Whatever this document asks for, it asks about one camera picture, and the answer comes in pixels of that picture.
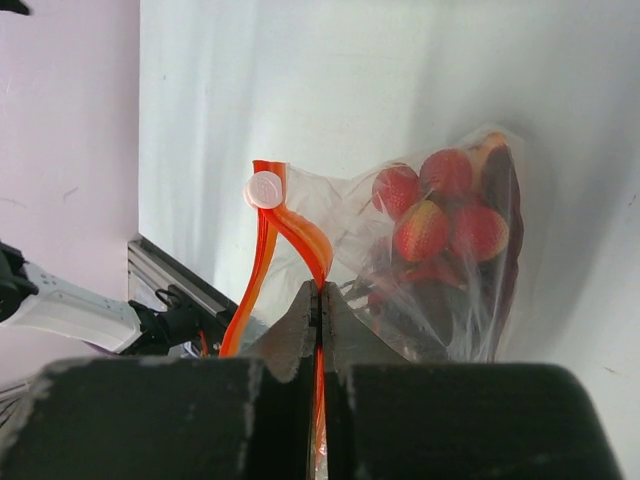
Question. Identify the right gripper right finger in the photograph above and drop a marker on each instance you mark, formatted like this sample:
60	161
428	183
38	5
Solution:
388	418

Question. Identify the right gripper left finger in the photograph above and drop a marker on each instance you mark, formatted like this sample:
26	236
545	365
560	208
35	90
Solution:
243	417

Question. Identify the red strawberry bunch toy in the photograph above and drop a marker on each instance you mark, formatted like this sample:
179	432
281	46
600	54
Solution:
438	220

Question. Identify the clear zip top bag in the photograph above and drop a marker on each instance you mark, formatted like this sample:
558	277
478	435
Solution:
362	293

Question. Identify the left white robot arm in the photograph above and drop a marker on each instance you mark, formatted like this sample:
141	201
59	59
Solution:
33	298

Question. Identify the aluminium frame rail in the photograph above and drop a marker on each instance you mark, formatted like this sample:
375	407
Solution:
150	268

